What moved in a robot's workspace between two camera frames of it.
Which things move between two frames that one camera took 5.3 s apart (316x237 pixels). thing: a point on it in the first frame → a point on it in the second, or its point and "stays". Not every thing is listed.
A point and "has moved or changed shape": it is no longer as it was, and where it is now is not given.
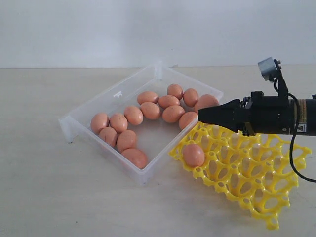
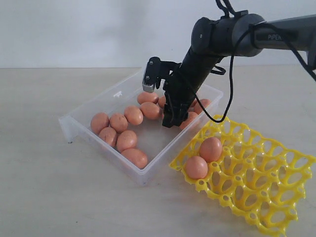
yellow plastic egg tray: [259, 172] has moved or changed shape
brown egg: [126, 139] stays
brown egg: [186, 118] stays
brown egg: [134, 116] stays
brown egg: [99, 121] stays
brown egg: [205, 101] → [211, 149]
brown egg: [147, 96] stays
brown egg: [108, 135] stays
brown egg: [118, 122] stays
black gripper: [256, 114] → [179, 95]
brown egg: [193, 155] → [196, 167]
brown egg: [150, 110] stays
